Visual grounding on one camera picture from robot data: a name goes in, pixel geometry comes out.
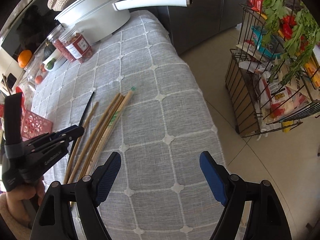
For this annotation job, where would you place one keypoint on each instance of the clear glass jar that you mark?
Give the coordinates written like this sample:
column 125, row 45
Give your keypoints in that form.
column 35, row 67

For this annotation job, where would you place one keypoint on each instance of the green leafy vegetable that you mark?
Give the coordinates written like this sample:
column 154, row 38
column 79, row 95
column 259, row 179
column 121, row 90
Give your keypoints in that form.
column 300, row 30

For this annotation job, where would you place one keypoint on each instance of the light bamboo printed chopstick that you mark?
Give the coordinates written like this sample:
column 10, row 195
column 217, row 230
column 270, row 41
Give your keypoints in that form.
column 107, row 132

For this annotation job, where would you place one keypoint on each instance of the white bowl with squash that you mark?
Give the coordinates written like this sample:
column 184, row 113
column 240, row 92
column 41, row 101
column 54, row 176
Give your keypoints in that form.
column 52, row 57

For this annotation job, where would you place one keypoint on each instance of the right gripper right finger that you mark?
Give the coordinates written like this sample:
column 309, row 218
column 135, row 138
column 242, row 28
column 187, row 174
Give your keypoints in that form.
column 267, row 219

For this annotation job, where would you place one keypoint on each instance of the beige sleeve left forearm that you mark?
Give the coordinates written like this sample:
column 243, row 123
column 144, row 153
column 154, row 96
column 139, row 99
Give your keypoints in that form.
column 10, row 227

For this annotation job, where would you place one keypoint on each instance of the black microwave oven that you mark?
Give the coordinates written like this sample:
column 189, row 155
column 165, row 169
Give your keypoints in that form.
column 31, row 29

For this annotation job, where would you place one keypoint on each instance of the white electric pot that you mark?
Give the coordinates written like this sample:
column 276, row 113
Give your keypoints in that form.
column 98, row 19

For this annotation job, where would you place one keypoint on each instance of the black wire storage rack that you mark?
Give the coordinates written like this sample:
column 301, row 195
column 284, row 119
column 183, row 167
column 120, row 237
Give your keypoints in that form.
column 261, row 103

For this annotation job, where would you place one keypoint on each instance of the brown wooden chopstick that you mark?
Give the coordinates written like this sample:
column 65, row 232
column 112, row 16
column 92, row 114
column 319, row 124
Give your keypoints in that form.
column 96, row 140
column 73, row 169

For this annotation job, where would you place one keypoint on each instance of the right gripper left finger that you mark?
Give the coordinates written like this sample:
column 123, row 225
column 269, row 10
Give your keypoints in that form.
column 54, row 218

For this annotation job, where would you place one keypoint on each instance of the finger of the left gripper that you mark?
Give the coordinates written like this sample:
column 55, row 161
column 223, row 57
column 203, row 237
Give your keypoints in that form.
column 68, row 134

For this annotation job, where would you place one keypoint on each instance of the red-label snack jar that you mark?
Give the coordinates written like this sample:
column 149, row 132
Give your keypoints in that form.
column 74, row 41

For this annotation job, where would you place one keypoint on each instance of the black chopstick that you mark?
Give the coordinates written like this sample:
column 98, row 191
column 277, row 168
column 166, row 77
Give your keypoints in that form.
column 82, row 121

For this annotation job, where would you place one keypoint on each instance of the orange fruit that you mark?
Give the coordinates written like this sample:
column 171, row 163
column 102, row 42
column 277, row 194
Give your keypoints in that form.
column 24, row 58

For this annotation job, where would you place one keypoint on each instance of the pink plastic utensil basket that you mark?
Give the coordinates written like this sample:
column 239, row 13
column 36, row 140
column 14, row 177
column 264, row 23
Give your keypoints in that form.
column 33, row 125

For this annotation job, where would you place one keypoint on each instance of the dark grey refrigerator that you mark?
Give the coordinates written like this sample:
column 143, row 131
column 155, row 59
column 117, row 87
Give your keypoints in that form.
column 190, row 26

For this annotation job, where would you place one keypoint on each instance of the goji berry jar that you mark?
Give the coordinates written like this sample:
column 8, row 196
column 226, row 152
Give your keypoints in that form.
column 53, row 37

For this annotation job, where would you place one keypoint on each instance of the person's left hand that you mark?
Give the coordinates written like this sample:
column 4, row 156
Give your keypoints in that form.
column 24, row 192

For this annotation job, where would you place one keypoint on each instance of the grey checked tablecloth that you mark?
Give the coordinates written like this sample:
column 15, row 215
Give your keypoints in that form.
column 160, row 191

